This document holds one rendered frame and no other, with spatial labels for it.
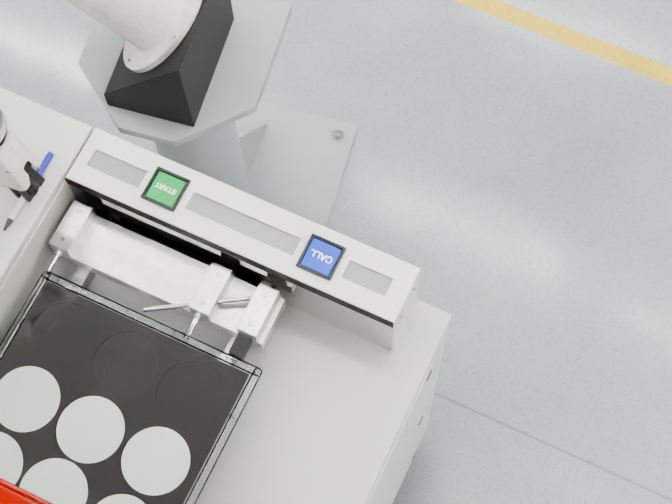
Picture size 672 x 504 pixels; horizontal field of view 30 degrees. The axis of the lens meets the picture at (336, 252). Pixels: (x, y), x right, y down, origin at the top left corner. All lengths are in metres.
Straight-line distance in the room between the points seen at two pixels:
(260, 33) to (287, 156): 0.82
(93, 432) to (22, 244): 0.30
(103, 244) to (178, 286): 0.14
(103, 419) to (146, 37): 0.60
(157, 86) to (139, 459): 0.59
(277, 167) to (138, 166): 1.05
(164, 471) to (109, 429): 0.10
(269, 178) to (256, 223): 1.07
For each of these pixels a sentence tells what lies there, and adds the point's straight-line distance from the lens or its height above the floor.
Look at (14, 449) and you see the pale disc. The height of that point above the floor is 0.90.
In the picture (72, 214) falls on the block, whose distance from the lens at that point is 1.98.
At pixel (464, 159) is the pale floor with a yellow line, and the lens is 2.98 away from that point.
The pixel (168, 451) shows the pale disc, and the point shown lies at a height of 0.90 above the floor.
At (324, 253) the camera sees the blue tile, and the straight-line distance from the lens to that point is 1.85.
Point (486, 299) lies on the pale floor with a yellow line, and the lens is 2.86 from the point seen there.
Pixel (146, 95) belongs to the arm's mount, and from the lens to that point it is 2.06.
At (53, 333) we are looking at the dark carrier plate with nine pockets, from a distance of 1.93.
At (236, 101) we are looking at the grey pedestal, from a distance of 2.13.
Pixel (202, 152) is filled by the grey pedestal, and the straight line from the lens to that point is 2.32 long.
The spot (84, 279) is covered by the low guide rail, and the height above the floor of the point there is 0.85.
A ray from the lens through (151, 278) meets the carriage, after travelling 1.95.
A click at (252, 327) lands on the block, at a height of 0.91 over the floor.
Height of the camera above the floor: 2.68
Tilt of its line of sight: 69 degrees down
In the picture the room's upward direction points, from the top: 3 degrees counter-clockwise
